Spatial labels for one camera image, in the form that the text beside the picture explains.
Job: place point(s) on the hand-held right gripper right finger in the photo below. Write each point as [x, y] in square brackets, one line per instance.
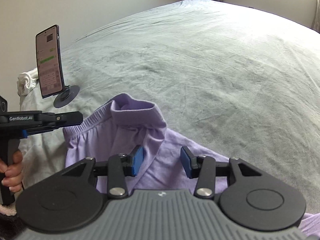
[186, 162]

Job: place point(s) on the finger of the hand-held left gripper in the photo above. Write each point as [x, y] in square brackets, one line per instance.
[40, 131]
[67, 118]

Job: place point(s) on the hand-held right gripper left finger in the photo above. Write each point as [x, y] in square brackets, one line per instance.
[138, 161]

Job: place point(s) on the purple pants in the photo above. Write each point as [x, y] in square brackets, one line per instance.
[155, 145]

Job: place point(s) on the person's left hand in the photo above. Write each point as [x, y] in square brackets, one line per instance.
[13, 172]

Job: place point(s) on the white crumpled cloth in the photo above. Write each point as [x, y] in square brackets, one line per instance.
[26, 83]

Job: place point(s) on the smartphone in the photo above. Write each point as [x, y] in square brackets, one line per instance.
[48, 62]

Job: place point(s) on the person's dark fuzzy clothing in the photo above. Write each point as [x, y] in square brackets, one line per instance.
[8, 220]

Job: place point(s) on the bed with grey sheet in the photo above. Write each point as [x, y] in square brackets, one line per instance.
[200, 62]

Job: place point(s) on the star patterned curtain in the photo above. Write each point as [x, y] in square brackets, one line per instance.
[316, 20]

